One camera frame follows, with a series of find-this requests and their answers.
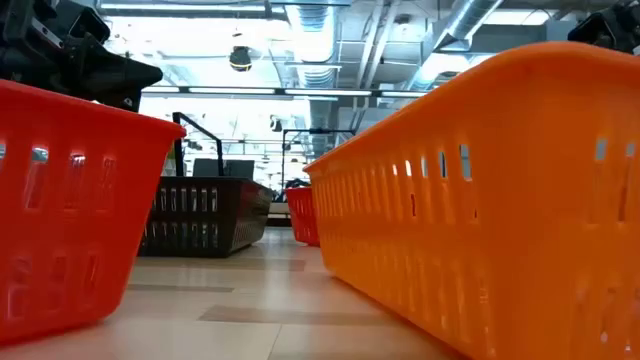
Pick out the orange slotted plastic basket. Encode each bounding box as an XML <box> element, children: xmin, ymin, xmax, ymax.
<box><xmin>303</xmin><ymin>41</ymin><xmax>640</xmax><ymax>360</ymax></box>

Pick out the long ceiling light strip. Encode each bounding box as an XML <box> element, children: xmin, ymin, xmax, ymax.
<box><xmin>141</xmin><ymin>85</ymin><xmax>430</xmax><ymax>100</ymax></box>

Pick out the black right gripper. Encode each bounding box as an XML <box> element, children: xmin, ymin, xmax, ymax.
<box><xmin>567</xmin><ymin>0</ymin><xmax>640</xmax><ymax>56</ymax></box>

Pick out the red slotted plastic basket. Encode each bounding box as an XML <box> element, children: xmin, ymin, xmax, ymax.
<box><xmin>285</xmin><ymin>185</ymin><xmax>322</xmax><ymax>248</ymax></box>
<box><xmin>0</xmin><ymin>78</ymin><xmax>187</xmax><ymax>347</ymax></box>

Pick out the black dome ceiling camera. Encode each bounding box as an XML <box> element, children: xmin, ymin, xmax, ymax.
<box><xmin>228</xmin><ymin>45</ymin><xmax>253</xmax><ymax>73</ymax></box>

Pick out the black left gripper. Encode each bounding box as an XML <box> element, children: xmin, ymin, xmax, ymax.
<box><xmin>0</xmin><ymin>0</ymin><xmax>164</xmax><ymax>113</ymax></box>

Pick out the dark monitor screen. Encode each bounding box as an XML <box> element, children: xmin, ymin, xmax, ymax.
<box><xmin>192</xmin><ymin>158</ymin><xmax>256</xmax><ymax>180</ymax></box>

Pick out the smooth silver ceiling duct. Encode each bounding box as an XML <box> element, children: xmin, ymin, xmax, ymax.
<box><xmin>407</xmin><ymin>0</ymin><xmax>506</xmax><ymax>91</ymax></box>

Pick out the black metal frame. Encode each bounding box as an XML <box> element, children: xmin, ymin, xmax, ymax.
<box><xmin>171</xmin><ymin>111</ymin><xmax>357</xmax><ymax>227</ymax></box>

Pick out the black slotted plastic basket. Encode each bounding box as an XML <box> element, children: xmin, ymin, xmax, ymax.
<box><xmin>138</xmin><ymin>175</ymin><xmax>275</xmax><ymax>259</ymax></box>

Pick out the ribbed silver ceiling duct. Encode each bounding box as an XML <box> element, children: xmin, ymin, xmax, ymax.
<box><xmin>285</xmin><ymin>3</ymin><xmax>342</xmax><ymax>151</ymax></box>

